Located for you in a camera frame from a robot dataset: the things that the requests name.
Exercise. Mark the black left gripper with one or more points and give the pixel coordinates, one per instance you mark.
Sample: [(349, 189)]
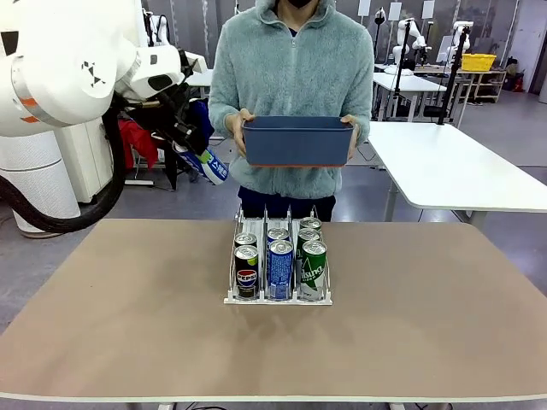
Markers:
[(177, 107)]

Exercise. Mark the blue Pocari Sweat can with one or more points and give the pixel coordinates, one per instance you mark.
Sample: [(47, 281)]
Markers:
[(213, 168), (278, 233), (280, 269)]

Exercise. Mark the dark blue plastic bin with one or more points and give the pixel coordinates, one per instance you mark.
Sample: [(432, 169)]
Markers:
[(295, 143)]

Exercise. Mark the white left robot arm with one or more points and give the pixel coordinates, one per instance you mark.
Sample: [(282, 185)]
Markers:
[(64, 64)]

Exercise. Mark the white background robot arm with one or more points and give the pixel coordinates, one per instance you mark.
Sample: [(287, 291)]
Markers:
[(402, 32), (161, 30), (463, 38)]

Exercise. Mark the person's left forearm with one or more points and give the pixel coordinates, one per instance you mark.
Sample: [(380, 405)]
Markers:
[(365, 128)]

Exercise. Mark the person's right forearm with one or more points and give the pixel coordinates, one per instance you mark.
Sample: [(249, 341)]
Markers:
[(222, 117)]

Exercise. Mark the white can dispenser rack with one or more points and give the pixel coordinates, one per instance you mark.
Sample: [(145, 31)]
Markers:
[(278, 301)]

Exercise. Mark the person's right hand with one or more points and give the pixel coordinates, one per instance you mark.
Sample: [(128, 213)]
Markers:
[(239, 128)]

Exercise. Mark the person's left hand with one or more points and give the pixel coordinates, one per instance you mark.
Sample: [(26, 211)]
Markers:
[(355, 141)]

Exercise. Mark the blue garment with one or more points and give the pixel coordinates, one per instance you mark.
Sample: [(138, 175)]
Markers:
[(205, 119)]

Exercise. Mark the red jacket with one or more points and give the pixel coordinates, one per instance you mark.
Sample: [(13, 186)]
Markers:
[(139, 141)]

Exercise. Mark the dark blue trousers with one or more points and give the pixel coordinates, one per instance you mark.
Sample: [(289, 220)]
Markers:
[(252, 209)]

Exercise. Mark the white desk cabinet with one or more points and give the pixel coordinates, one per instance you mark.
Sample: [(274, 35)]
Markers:
[(85, 162)]

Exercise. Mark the person in teal fleece jacket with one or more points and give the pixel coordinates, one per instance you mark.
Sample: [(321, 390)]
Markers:
[(290, 77)]

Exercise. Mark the white air purifier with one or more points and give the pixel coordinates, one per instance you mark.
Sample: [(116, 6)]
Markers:
[(38, 171)]

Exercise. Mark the black face mask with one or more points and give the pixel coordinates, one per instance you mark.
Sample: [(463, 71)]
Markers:
[(301, 3)]

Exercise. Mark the white hanging sheet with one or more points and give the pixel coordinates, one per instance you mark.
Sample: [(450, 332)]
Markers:
[(428, 9), (364, 7), (394, 11)]

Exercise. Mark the large white side table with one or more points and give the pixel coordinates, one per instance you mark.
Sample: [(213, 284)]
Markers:
[(448, 171)]

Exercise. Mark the yellow plastic crate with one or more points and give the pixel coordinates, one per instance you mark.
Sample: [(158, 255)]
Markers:
[(478, 62)]

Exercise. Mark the wooden shelf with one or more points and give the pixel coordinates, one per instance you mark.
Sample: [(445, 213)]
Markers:
[(502, 85)]

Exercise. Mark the red fire extinguisher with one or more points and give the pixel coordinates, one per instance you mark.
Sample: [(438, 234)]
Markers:
[(518, 83)]

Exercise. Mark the white desk frame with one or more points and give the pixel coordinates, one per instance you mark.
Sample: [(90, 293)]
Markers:
[(141, 183)]

